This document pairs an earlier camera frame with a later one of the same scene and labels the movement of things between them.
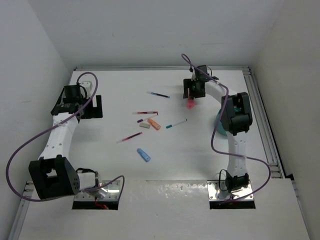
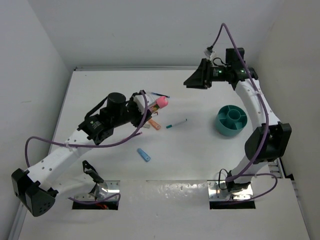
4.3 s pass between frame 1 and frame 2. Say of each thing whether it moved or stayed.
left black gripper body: moved
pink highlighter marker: moved
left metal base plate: stayed
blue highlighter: stayed
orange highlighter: stayed
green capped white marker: stayed
